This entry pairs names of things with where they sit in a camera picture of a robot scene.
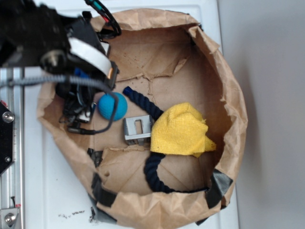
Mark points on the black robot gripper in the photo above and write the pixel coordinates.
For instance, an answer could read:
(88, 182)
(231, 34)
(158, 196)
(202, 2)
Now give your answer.
(88, 70)

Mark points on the blue rubber ball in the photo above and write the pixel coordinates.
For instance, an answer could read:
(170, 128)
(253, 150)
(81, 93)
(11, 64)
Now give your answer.
(106, 106)

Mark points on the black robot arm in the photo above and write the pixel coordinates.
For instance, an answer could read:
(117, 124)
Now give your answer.
(33, 35)

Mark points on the brown paper bag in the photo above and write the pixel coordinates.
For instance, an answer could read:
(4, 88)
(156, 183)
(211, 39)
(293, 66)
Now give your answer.
(166, 56)

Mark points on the black mounting plate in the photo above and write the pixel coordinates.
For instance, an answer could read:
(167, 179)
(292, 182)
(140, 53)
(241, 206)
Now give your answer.
(6, 138)

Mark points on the yellow microfiber cloth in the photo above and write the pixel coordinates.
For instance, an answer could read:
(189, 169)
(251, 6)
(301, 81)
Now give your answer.
(181, 130)

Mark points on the white plastic tray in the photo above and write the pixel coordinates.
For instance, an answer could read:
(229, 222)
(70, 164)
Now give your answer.
(54, 197)

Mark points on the grey metal bracket block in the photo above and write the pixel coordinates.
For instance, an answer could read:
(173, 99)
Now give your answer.
(137, 130)

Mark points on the aluminium frame rail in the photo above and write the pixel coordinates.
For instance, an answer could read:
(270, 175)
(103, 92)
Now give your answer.
(12, 194)

